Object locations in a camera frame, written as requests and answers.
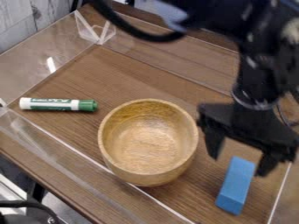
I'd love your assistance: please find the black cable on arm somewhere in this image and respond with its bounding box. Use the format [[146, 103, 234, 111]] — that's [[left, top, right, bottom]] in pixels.
[[87, 0, 186, 43]]

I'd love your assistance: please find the green and white marker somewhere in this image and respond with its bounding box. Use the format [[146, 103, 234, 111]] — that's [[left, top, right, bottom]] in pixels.
[[19, 97, 99, 112]]

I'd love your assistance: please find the brown wooden bowl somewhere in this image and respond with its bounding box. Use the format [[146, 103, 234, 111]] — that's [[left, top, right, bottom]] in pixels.
[[97, 98, 199, 187]]

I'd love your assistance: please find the black table clamp with cable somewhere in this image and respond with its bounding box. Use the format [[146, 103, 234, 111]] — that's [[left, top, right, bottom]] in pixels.
[[0, 200, 60, 224]]

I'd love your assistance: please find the clear acrylic corner bracket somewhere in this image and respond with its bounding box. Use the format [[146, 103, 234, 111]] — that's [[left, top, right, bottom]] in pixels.
[[73, 10, 116, 46]]

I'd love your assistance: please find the clear acrylic tray wall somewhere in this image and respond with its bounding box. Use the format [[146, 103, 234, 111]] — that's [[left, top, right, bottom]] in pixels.
[[0, 103, 195, 224]]

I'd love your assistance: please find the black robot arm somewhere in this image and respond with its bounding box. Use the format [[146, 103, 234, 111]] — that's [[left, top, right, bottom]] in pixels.
[[154, 0, 299, 177]]

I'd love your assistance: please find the blue rectangular block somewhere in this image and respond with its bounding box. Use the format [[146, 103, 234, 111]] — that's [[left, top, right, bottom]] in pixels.
[[215, 157, 255, 215]]

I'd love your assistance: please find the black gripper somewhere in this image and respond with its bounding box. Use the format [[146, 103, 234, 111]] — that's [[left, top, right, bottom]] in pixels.
[[198, 102, 299, 177]]

